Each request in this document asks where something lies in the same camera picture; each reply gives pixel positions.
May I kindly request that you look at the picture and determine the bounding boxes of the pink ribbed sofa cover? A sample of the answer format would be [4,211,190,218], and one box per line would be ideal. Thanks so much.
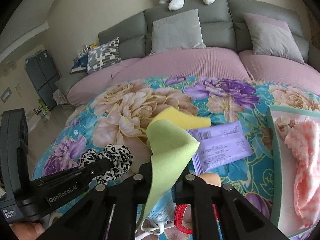
[67,47,320,105]

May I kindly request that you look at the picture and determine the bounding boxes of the red hair band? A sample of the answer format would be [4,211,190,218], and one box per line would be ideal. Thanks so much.
[174,204,220,233]

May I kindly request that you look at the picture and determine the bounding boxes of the plain grey pillow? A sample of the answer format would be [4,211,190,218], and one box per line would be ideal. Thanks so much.
[151,8,207,55]

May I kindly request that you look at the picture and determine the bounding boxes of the blue face mask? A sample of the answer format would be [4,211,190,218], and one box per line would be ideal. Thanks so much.
[136,201,175,235]

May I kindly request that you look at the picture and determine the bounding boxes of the teal shallow cardboard box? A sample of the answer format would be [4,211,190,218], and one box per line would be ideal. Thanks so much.
[265,104,320,239]

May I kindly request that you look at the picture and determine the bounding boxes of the pink satin scrunchie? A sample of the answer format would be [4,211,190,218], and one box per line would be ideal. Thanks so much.
[274,116,299,138]

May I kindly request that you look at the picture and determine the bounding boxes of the purple packet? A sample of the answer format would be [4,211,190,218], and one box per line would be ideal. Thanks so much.
[186,121,253,174]

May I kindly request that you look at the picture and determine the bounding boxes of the teal floral blanket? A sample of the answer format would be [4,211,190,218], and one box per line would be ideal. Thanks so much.
[32,76,320,240]

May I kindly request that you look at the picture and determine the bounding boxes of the person's left hand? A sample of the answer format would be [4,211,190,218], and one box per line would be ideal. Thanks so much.
[10,222,46,240]

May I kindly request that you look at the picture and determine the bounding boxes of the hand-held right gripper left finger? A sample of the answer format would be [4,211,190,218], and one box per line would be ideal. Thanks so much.
[56,164,153,240]

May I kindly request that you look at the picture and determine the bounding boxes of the light green sponge cloth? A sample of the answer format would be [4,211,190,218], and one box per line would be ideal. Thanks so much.
[136,120,200,228]

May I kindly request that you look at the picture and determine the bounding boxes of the dark blue-grey refrigerator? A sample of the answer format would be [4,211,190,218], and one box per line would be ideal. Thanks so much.
[25,50,62,111]

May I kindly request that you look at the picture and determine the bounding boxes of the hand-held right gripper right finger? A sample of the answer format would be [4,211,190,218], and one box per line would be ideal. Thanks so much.
[175,166,285,240]

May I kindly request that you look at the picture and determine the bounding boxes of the beige powder puff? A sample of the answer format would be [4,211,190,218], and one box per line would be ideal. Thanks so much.
[200,172,222,187]

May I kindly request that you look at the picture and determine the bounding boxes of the grey sofa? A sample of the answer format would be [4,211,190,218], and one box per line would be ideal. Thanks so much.
[55,0,315,100]

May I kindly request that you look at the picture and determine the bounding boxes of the pink fluffy cloth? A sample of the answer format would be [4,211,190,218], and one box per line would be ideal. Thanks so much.
[284,121,320,228]

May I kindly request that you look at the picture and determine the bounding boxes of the leopard print scrunchie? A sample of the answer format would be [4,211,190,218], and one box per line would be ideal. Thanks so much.
[78,144,134,185]

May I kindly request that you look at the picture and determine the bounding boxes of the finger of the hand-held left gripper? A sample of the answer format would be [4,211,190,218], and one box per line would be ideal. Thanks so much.
[59,158,113,184]

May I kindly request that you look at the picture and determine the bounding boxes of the black white patterned pillow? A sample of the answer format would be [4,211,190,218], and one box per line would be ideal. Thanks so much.
[87,37,122,74]

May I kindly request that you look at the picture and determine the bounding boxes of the green white cartons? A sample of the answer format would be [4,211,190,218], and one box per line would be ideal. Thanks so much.
[34,99,50,120]

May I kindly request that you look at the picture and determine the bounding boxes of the grey and pink pillow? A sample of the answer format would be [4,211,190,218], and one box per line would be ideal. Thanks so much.
[242,12,305,64]

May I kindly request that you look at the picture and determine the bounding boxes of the white floral box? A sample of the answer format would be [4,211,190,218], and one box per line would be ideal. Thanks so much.
[53,91,68,105]

